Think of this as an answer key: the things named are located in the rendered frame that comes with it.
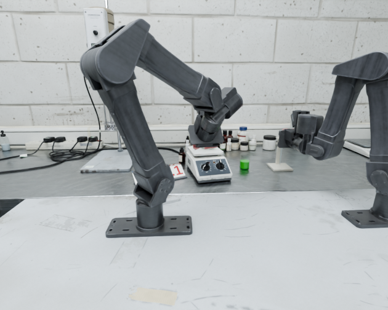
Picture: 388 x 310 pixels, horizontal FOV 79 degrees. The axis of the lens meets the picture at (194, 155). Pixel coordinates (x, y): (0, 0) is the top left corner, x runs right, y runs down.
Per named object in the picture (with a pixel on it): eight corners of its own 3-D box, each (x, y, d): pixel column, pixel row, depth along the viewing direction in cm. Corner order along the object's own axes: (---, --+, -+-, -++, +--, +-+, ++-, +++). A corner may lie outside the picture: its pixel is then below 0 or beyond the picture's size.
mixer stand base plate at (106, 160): (129, 171, 94) (129, 168, 94) (79, 171, 93) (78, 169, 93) (141, 151, 123) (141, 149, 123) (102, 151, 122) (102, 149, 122)
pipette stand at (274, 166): (292, 171, 94) (297, 139, 91) (273, 171, 94) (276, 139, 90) (284, 164, 102) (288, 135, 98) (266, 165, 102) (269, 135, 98)
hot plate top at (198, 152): (224, 154, 89) (224, 152, 89) (194, 156, 87) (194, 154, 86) (214, 146, 101) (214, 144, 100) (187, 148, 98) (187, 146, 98)
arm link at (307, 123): (290, 114, 75) (327, 119, 65) (307, 112, 79) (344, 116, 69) (286, 149, 78) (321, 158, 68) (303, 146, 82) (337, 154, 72)
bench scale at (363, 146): (370, 160, 109) (372, 149, 108) (339, 146, 134) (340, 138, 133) (411, 160, 109) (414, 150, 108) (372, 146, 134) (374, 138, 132)
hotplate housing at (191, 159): (232, 181, 85) (233, 160, 82) (197, 184, 82) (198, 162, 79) (213, 162, 105) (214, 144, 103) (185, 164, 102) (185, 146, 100)
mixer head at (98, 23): (113, 74, 90) (106, 1, 83) (84, 74, 89) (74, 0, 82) (121, 75, 104) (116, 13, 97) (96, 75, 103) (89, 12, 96)
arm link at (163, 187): (151, 166, 59) (130, 171, 55) (172, 176, 52) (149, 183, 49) (152, 189, 61) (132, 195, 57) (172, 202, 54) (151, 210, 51)
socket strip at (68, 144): (101, 149, 127) (100, 141, 126) (25, 150, 125) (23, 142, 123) (105, 146, 132) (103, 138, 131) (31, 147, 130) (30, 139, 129)
